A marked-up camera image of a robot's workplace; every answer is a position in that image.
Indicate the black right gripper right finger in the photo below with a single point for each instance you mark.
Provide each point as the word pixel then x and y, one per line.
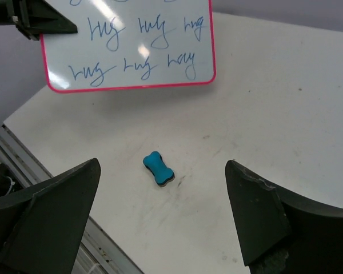
pixel 280 231

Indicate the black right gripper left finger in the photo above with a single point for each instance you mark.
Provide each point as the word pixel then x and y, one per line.
pixel 41 226

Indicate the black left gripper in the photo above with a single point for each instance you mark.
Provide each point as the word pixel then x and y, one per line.
pixel 38 15

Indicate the pink framed whiteboard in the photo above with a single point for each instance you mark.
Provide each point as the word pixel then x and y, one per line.
pixel 131 44

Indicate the blue bone-shaped eraser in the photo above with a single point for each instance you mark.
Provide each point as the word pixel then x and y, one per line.
pixel 161 172

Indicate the aluminium rail frame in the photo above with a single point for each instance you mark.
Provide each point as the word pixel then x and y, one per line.
pixel 19 169

